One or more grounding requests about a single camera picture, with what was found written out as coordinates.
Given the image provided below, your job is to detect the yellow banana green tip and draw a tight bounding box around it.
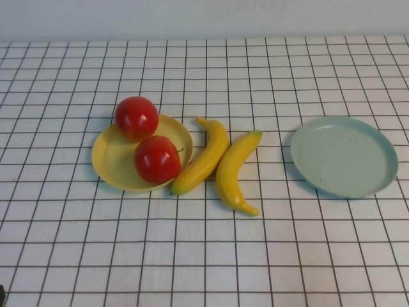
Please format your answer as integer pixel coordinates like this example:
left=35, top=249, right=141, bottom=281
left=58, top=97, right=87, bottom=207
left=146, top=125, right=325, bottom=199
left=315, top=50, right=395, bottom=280
left=169, top=116, right=230, bottom=197

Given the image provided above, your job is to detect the red apple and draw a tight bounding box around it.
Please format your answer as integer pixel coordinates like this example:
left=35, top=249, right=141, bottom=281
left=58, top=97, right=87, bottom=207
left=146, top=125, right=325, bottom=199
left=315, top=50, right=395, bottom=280
left=134, top=135, right=185, bottom=184
left=114, top=96, right=160, bottom=143

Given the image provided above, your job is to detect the yellow round plate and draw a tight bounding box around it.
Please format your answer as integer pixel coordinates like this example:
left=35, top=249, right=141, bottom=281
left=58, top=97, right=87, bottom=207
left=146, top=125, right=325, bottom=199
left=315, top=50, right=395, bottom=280
left=91, top=113, right=194, bottom=193

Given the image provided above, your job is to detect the light blue round plate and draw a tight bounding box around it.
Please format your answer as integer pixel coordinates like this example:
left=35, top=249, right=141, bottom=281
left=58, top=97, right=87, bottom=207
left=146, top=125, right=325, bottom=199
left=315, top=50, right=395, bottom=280
left=289, top=115, right=400, bottom=200

